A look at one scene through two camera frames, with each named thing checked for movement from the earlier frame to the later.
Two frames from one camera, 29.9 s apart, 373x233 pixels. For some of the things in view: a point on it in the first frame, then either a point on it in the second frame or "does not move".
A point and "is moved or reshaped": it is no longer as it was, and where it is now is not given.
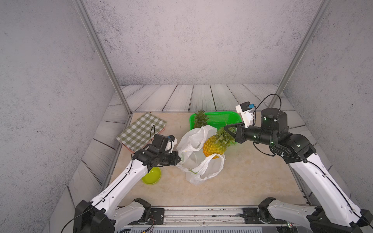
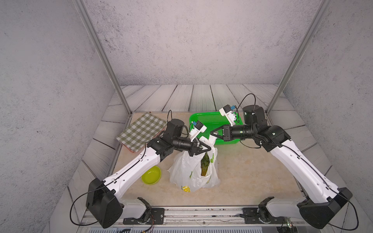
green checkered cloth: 141,132 does not move
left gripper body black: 170,158 -> 192,151
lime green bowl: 153,177 does not move
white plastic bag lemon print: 198,168 is moved or reshaped
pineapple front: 217,143 -> 205,162
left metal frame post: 84,15 does not move
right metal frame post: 302,48 does not move
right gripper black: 239,136 -> 227,133
